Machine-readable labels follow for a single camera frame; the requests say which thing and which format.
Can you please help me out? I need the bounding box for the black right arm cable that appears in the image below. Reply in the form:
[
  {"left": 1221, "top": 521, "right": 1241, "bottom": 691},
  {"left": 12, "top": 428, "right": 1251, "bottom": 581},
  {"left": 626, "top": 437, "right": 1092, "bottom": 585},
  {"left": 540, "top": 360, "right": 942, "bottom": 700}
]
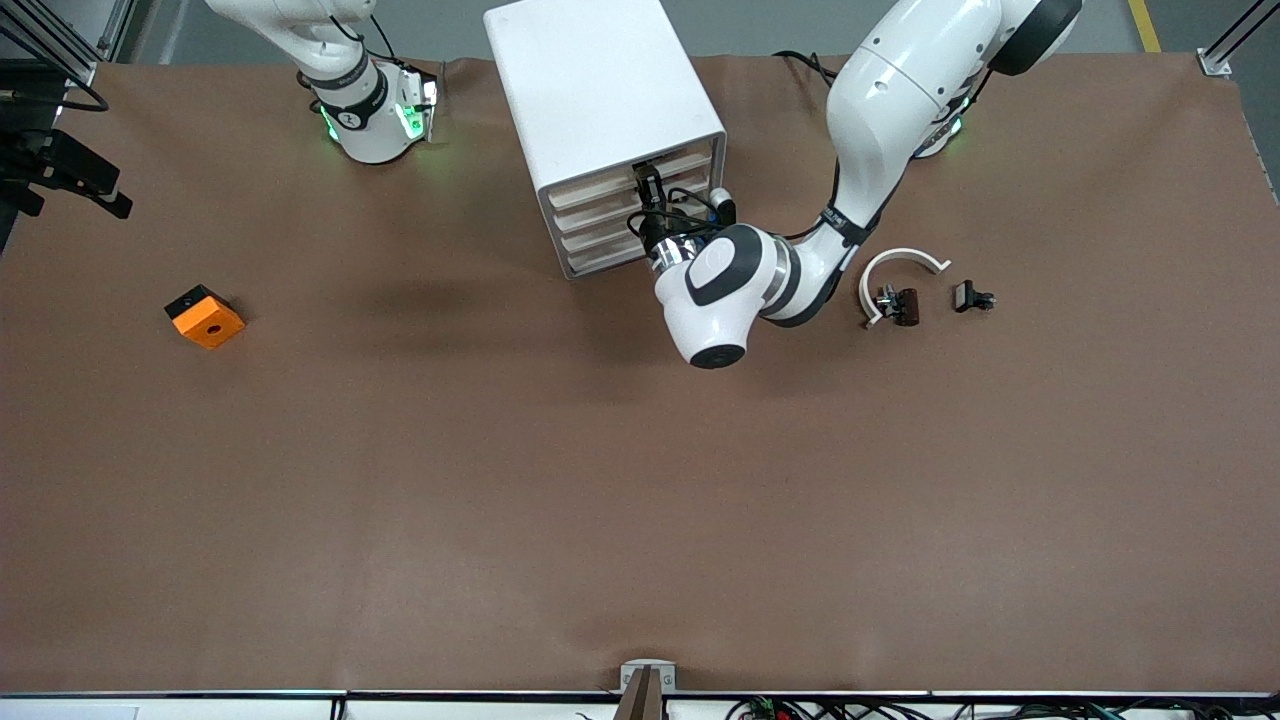
[{"left": 0, "top": 78, "right": 109, "bottom": 113}]

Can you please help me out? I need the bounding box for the orange and black button box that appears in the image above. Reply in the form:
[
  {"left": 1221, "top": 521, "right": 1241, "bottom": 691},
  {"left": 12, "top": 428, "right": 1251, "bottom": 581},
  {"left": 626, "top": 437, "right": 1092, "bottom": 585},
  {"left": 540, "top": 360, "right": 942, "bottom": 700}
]
[{"left": 164, "top": 284, "right": 246, "bottom": 351}]

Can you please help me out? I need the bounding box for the brown bar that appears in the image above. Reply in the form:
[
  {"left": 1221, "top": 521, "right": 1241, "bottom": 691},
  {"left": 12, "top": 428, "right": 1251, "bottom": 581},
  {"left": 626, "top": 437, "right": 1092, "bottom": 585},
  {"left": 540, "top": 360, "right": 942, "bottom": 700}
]
[{"left": 612, "top": 667, "right": 667, "bottom": 720}]

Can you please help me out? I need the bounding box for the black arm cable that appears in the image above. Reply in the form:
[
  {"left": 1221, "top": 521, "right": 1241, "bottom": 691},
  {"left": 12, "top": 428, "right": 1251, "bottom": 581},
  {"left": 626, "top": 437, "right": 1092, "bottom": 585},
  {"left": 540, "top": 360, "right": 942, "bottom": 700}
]
[
  {"left": 0, "top": 78, "right": 109, "bottom": 113},
  {"left": 628, "top": 160, "right": 861, "bottom": 251}
]

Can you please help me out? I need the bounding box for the white curved plastic bracket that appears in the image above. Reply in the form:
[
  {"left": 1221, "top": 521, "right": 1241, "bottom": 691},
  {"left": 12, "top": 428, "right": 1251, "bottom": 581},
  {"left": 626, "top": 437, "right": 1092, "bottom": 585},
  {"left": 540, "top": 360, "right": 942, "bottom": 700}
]
[{"left": 858, "top": 247, "right": 952, "bottom": 330}]

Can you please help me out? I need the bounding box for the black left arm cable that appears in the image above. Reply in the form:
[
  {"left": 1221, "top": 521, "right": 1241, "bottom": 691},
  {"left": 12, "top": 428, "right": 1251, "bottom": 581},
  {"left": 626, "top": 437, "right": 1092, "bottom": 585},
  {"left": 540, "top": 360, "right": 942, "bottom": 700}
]
[{"left": 628, "top": 160, "right": 861, "bottom": 251}]

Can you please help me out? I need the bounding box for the brown table cover sheet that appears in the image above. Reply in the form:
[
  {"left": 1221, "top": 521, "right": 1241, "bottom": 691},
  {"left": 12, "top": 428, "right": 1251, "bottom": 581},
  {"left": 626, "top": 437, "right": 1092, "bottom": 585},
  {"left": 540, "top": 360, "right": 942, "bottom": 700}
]
[{"left": 0, "top": 52, "right": 1280, "bottom": 696}]

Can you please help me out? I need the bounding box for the silver metal bracket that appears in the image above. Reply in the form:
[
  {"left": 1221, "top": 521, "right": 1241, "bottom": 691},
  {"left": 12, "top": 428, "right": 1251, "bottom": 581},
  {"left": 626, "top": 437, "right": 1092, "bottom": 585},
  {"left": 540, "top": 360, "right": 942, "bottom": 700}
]
[{"left": 620, "top": 659, "right": 677, "bottom": 693}]

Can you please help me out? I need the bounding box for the dark brown switch block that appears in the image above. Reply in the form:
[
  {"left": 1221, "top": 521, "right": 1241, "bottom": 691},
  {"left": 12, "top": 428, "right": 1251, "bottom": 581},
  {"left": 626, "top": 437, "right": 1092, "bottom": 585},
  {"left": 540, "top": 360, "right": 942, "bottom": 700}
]
[{"left": 875, "top": 285, "right": 922, "bottom": 328}]

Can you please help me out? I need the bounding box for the black base cable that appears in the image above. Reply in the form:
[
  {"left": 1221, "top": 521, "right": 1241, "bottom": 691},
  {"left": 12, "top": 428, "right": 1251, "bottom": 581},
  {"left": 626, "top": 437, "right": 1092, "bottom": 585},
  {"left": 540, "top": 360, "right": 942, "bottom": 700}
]
[{"left": 775, "top": 50, "right": 841, "bottom": 86}]

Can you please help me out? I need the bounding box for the cable bundle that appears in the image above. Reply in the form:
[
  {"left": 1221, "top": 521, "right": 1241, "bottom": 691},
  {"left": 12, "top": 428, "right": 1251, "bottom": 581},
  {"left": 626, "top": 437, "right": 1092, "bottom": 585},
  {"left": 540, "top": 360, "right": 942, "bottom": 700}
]
[{"left": 725, "top": 697, "right": 1280, "bottom": 720}]

